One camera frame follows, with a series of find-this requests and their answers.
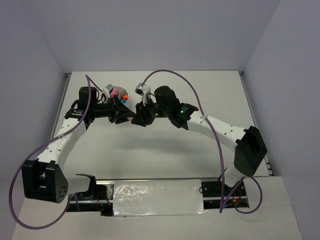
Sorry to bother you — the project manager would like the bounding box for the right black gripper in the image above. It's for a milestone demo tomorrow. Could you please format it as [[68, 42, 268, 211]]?
[[131, 95, 171, 127]]

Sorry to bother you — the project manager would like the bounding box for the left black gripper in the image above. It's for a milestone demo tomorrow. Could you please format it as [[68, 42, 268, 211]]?
[[91, 95, 136, 125]]

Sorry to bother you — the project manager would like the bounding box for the pink marker pack bottle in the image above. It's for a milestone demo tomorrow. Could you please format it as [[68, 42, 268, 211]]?
[[109, 87, 119, 98]]

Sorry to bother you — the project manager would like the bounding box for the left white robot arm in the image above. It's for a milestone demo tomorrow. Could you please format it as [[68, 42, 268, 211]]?
[[21, 84, 135, 203]]

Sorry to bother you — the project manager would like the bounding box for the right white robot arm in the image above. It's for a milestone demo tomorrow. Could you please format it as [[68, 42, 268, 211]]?
[[131, 83, 268, 196]]

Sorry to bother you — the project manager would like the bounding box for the white round divided organizer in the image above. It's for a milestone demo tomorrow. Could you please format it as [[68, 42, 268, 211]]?
[[115, 86, 129, 104]]

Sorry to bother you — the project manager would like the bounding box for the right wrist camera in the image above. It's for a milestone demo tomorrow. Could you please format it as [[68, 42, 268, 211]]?
[[135, 82, 151, 106]]

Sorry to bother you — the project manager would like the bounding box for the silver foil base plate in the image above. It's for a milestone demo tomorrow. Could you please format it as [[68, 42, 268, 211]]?
[[65, 178, 251, 217]]

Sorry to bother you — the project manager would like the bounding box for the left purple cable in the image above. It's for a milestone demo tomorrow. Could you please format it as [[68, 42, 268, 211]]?
[[9, 74, 103, 230]]

